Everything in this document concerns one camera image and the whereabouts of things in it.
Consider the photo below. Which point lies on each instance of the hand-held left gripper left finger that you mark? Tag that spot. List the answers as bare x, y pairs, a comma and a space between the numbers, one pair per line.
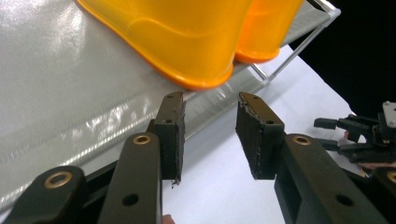
169, 140

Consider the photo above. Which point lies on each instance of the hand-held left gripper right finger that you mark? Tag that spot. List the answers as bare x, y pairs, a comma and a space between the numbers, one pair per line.
258, 143

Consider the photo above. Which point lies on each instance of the yellow rain boot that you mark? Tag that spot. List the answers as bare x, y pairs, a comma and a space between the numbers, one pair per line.
177, 34
267, 31

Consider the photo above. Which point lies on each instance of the metal shoe rack grey shelves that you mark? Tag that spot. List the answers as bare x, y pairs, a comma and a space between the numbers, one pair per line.
62, 102

